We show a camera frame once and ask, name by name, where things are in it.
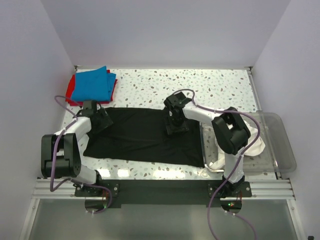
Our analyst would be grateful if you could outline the black t shirt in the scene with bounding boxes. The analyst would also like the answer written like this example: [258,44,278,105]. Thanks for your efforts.
[84,107,204,168]

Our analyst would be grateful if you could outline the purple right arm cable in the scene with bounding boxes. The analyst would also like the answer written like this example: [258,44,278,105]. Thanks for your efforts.
[179,88,262,240]

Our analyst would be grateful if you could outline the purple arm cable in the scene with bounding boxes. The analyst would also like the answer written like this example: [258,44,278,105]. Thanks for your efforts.
[49,94,113,215]
[179,88,262,240]

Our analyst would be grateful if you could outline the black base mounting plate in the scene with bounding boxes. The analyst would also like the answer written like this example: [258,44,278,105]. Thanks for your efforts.
[74,178,251,209]

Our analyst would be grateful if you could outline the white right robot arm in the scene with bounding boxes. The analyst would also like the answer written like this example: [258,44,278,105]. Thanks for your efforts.
[163,92,251,197]

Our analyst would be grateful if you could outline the aluminium rail frame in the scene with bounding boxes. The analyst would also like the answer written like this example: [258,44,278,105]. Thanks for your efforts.
[31,179,296,200]

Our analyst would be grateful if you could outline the blue folded t shirt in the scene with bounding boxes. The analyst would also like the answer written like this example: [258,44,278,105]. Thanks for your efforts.
[70,66,117,102]

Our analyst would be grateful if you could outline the white t shirt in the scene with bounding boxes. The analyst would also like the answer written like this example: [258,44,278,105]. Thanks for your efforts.
[209,121,266,170]

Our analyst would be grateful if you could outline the red folded t shirt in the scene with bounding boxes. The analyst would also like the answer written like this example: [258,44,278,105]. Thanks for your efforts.
[65,75,118,107]

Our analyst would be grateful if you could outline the clear plastic bin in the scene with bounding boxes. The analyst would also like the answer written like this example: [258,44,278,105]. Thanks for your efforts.
[200,111,297,175]

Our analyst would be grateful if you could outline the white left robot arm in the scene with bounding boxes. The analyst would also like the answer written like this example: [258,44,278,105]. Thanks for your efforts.
[40,100,113,196]

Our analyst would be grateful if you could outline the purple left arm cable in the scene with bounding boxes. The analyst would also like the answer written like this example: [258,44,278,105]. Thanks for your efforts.
[49,94,113,215]

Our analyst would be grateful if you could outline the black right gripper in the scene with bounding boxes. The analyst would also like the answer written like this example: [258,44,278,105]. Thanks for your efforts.
[163,113,189,139]

